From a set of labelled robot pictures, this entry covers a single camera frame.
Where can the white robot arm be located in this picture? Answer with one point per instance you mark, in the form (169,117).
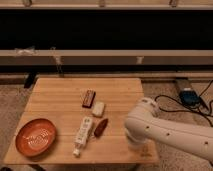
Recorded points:
(142,122)

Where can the orange ceramic bowl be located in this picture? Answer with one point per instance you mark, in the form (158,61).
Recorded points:
(35,137)

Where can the dark red rectangular box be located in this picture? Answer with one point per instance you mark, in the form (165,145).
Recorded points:
(88,99)

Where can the white sponge block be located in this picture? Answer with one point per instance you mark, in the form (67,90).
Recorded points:
(98,109)

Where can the brown oval object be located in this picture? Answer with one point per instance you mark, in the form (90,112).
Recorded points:
(100,128)

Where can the wooden table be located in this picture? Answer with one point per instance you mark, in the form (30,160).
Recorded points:
(60,101)

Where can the white remote controller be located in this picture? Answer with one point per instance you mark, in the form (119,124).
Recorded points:
(82,135)

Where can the blue device on floor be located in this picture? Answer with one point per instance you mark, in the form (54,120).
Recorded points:
(189,97)

